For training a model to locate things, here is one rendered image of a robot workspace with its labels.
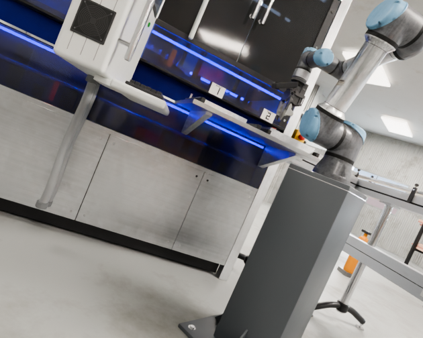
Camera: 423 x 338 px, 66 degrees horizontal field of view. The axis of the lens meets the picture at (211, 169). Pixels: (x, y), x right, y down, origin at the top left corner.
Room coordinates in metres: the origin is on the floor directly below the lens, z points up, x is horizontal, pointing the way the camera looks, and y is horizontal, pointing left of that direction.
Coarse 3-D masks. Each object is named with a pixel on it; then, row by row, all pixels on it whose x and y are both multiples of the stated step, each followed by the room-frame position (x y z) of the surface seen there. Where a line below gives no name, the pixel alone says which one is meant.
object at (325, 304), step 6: (318, 306) 2.00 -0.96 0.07; (324, 306) 2.01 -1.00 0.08; (330, 306) 2.03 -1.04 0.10; (336, 306) 2.04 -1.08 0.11; (342, 306) 2.04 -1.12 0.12; (348, 306) 2.05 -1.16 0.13; (342, 312) 2.04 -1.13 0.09; (348, 312) 2.09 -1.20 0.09; (354, 312) 2.09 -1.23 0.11; (360, 318) 2.11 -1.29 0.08; (360, 324) 2.15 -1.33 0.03
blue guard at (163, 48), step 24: (48, 0) 1.51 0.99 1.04; (72, 0) 1.54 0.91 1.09; (144, 48) 1.66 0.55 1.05; (168, 48) 1.70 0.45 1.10; (192, 48) 1.73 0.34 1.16; (192, 72) 1.75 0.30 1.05; (216, 72) 1.79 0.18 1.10; (240, 72) 1.83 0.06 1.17; (240, 96) 1.85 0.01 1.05; (264, 96) 1.89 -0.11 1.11; (288, 120) 1.95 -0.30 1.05
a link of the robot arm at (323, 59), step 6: (324, 48) 1.44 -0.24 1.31; (312, 54) 1.49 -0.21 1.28; (318, 54) 1.44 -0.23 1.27; (324, 54) 1.44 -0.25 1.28; (330, 54) 1.45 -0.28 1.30; (306, 60) 1.53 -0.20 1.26; (312, 60) 1.49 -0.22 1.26; (318, 60) 1.45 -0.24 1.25; (324, 60) 1.44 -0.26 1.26; (330, 60) 1.45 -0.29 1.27; (336, 60) 1.48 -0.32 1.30; (312, 66) 1.52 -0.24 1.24; (318, 66) 1.49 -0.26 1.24; (324, 66) 1.48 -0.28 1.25; (330, 66) 1.48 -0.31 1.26
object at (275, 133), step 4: (264, 128) 1.58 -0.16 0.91; (268, 128) 1.54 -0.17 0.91; (272, 128) 1.52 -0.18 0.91; (272, 132) 1.52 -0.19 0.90; (276, 132) 1.53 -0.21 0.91; (280, 132) 1.53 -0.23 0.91; (276, 136) 1.53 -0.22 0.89; (280, 136) 1.54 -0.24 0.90; (284, 136) 1.54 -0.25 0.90; (288, 136) 1.55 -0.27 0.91; (284, 140) 1.54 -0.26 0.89; (288, 140) 1.55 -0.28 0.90; (292, 140) 1.56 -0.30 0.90; (296, 140) 1.56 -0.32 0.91; (292, 144) 1.56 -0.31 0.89; (296, 144) 1.57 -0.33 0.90; (300, 144) 1.57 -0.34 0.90; (304, 144) 1.58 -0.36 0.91; (300, 148) 1.57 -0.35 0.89; (304, 148) 1.58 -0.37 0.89; (308, 148) 1.59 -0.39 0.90; (312, 148) 1.59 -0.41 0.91; (308, 152) 1.59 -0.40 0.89; (312, 152) 1.60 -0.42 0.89
